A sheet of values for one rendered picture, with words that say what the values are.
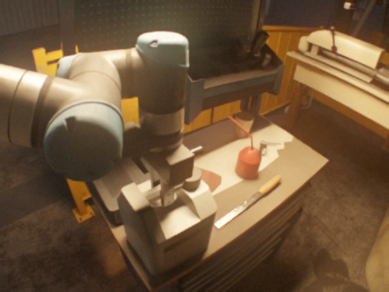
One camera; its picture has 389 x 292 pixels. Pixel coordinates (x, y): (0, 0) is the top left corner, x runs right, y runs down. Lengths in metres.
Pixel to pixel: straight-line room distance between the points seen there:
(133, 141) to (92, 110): 0.18
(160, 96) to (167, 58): 0.06
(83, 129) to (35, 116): 0.05
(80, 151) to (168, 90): 0.18
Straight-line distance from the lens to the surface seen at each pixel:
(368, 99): 1.56
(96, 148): 0.21
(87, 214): 2.02
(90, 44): 0.75
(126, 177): 0.77
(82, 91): 0.24
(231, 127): 1.15
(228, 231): 0.74
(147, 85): 0.34
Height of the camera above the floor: 1.56
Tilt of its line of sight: 37 degrees down
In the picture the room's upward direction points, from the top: 5 degrees clockwise
